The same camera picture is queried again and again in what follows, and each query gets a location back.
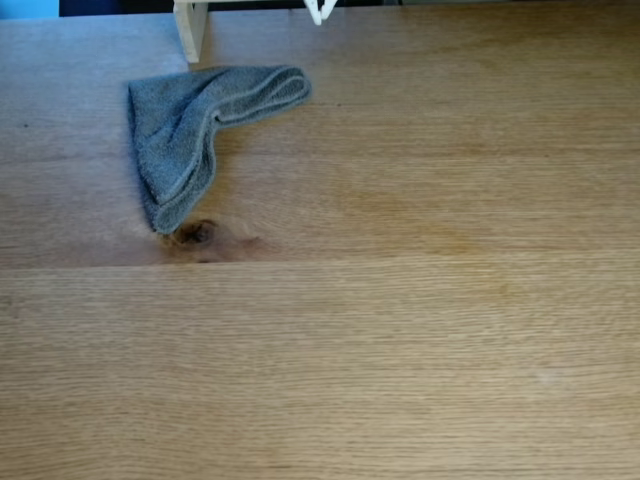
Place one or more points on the grey terry cloth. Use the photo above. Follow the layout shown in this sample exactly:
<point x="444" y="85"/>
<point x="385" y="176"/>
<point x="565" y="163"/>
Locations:
<point x="170" y="135"/>

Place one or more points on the pale wooden stand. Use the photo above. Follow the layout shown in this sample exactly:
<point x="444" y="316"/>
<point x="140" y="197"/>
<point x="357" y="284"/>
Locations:
<point x="190" y="35"/>

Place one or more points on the dark blue background object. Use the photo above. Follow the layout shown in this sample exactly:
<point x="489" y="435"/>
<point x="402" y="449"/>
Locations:
<point x="110" y="6"/>

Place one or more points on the light blue background object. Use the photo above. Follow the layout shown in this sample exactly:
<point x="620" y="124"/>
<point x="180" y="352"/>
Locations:
<point x="27" y="7"/>

